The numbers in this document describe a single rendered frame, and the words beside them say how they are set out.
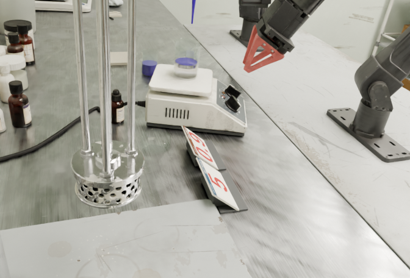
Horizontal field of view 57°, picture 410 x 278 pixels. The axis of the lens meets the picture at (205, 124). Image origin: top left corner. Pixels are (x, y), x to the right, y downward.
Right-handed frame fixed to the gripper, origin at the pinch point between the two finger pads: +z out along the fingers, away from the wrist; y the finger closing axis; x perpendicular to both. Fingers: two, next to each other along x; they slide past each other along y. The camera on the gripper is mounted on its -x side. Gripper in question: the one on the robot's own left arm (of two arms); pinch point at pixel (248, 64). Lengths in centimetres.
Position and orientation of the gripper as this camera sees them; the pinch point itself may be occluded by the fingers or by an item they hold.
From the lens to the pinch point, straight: 78.3
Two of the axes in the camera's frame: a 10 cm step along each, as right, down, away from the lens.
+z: -6.0, 6.8, 4.2
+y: -0.4, 5.0, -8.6
